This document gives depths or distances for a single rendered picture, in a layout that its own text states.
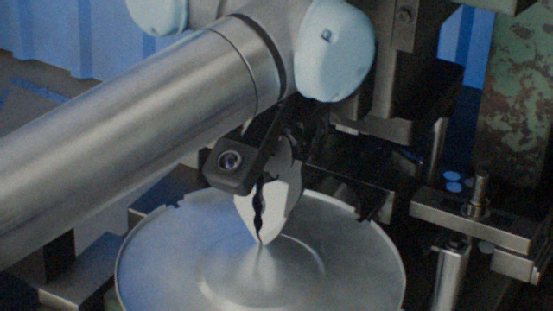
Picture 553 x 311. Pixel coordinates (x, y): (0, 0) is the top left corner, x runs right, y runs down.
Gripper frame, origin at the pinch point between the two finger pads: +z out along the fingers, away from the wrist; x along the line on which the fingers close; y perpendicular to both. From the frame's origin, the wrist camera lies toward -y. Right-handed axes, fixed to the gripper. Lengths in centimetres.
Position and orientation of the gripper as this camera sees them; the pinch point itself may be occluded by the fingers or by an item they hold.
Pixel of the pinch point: (259, 236)
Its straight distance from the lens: 110.5
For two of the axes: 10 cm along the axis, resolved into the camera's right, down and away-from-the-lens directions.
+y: 4.8, -4.5, 7.6
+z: -0.4, 8.5, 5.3
